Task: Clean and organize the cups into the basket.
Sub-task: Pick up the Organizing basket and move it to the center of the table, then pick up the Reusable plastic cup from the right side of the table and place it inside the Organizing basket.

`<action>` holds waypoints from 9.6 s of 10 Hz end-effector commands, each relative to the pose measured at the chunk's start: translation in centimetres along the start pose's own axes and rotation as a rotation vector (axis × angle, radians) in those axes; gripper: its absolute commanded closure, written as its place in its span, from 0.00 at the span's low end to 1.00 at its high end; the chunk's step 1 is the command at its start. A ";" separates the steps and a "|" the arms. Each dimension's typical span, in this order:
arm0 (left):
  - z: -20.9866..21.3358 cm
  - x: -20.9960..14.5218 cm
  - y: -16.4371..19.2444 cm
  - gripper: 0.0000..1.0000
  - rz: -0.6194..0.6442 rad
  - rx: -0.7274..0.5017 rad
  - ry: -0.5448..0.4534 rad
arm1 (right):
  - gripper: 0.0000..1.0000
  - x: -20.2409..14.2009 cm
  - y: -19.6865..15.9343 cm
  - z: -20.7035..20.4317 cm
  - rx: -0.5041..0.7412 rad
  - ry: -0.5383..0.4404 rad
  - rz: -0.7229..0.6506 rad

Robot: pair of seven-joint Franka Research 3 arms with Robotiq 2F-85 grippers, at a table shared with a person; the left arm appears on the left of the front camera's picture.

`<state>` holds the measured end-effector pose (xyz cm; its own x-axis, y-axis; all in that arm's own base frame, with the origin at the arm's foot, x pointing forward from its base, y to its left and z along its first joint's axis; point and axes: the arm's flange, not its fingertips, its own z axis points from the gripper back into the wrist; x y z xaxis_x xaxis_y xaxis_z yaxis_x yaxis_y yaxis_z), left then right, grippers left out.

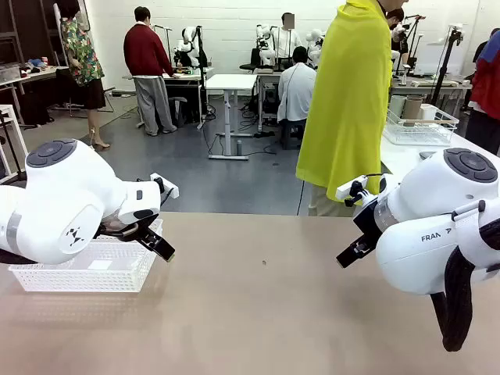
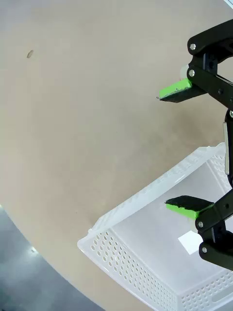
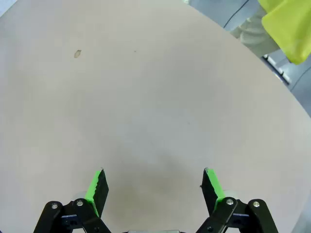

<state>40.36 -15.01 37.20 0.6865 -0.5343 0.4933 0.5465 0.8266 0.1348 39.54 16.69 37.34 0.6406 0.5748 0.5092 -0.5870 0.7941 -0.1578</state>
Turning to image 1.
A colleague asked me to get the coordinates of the person in red sweater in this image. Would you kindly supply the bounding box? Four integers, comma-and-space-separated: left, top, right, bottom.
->
123, 6, 179, 137

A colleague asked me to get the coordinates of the black right arm cable sleeve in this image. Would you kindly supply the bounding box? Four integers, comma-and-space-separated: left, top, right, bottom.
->
429, 222, 500, 352

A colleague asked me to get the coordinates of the long cluttered desk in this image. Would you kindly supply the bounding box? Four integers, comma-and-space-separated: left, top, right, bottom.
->
0, 64, 73, 95

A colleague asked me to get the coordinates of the person in yellow cape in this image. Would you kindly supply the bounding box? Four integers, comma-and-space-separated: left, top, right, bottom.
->
295, 0, 409, 217

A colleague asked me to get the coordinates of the white height-adjustable desk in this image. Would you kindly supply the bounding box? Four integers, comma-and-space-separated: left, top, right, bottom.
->
205, 73, 259, 162

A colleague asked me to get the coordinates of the white wire dish rack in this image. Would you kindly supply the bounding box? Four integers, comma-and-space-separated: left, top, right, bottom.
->
382, 109, 460, 147

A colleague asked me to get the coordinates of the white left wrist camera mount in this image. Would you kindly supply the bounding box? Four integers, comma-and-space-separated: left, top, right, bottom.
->
149, 172, 180, 199

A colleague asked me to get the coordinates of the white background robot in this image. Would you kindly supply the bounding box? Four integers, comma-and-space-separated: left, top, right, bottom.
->
255, 23, 275, 66
306, 29, 326, 60
173, 26, 202, 68

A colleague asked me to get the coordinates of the black camera tripod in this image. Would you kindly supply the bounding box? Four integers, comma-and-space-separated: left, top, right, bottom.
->
429, 23, 464, 107

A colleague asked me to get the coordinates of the person in red blue jacket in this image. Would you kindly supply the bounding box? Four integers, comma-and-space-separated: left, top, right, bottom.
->
464, 30, 500, 155

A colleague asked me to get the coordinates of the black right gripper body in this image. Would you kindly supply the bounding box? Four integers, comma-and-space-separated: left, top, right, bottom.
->
352, 197, 386, 245

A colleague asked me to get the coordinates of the grey stool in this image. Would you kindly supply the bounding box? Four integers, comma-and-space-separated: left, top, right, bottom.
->
280, 119, 308, 151

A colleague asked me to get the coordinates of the seated person in white shirt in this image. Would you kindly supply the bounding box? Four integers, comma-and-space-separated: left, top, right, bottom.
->
277, 45, 318, 127

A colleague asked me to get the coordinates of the standing person in white shirt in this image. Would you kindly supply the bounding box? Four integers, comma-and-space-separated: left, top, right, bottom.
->
272, 12, 304, 60

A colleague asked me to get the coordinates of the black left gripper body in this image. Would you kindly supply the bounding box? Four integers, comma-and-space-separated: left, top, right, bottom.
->
98, 209, 163, 240

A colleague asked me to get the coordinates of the white side table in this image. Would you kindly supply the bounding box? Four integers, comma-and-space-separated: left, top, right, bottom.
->
380, 130, 500, 188

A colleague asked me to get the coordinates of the grey workbench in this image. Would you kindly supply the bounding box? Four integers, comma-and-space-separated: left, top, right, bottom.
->
123, 66, 216, 130

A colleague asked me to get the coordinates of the white perforated plastic basket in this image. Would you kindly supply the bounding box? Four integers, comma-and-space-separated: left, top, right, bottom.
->
8, 218, 164, 294

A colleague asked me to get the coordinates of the person in floral shirt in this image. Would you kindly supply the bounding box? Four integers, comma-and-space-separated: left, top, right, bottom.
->
57, 0, 112, 152

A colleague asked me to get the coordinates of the small white frame table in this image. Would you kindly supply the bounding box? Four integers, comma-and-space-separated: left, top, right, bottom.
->
0, 104, 29, 185

